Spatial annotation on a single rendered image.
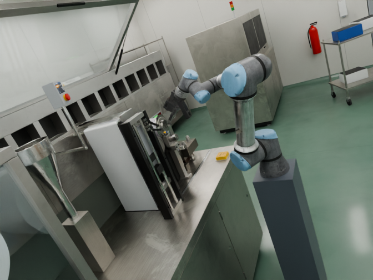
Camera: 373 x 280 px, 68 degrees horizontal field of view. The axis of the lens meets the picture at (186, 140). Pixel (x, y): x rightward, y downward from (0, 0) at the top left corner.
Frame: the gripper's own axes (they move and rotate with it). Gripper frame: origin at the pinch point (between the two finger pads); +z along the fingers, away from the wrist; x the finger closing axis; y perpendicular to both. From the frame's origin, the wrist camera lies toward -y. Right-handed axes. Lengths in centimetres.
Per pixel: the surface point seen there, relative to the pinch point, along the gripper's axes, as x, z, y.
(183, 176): 7.2, 22.9, -25.4
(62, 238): 100, -18, -8
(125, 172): 37.2, 17.1, 1.4
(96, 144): 37.2, 12.4, 21.7
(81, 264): 100, -11, -15
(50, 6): 48, -47, 53
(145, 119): 31.8, -15.9, 5.4
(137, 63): -48, 5, 53
